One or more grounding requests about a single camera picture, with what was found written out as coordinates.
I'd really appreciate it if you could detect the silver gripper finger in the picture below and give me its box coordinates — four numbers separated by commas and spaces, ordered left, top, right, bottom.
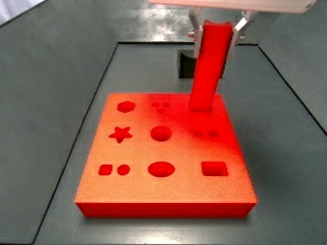
188, 7, 202, 57
226, 11, 257, 58

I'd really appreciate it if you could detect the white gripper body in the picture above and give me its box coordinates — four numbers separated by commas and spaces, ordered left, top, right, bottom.
146, 0, 316, 13

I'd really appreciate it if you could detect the dark grey arch holder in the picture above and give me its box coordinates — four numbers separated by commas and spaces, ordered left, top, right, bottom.
176, 49, 224, 79

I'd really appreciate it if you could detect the orange shape-sorting board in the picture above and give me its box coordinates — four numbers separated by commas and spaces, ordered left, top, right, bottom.
74, 93, 256, 218

